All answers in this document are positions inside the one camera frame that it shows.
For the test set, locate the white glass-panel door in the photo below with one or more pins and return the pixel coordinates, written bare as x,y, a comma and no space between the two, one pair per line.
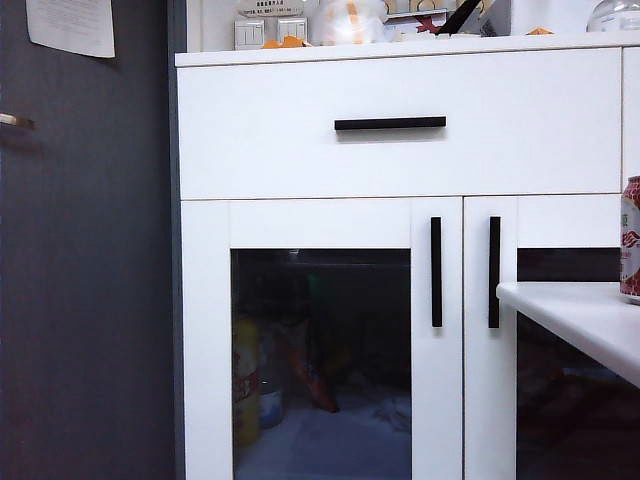
205,350
480,400

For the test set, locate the red white beverage can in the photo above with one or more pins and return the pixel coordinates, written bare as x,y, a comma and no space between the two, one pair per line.
631,240

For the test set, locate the white cabinet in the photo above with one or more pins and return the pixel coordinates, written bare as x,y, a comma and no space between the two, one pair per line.
400,50

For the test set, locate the dark grey tall door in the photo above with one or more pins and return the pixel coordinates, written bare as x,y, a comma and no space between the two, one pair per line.
85,275

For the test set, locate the wide white drawer front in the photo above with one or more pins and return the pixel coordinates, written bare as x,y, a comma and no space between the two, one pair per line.
250,150

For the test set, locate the orange snack bag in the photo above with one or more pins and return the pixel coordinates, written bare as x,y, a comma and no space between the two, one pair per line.
312,375

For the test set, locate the yellow detergent bottle green cap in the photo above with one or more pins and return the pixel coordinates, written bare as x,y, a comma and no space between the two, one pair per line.
246,385

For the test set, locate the clear pump bottle blue label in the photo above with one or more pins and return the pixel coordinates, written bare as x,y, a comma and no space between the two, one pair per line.
271,405

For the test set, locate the crumpled white plastic bag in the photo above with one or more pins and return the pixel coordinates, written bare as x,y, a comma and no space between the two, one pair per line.
392,415

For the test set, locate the white plastic bag orange print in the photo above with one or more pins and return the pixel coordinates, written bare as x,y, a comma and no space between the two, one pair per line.
345,22

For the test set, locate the white label plate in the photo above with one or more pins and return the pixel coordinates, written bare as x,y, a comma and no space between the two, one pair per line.
272,6

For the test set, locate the red star ornament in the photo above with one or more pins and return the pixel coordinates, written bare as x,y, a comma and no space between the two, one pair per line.
429,24

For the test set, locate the black stick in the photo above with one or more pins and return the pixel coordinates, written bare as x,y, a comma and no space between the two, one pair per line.
460,20

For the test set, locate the small orange peel piece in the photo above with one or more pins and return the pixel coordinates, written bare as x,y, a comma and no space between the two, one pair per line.
539,31

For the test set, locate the white paper sheet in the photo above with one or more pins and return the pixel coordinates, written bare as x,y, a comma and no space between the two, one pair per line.
70,25

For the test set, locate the clear glass jar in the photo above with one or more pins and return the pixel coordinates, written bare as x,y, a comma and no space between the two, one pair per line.
615,17

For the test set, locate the white wall switch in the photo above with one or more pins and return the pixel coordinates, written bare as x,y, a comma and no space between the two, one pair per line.
249,34
292,27

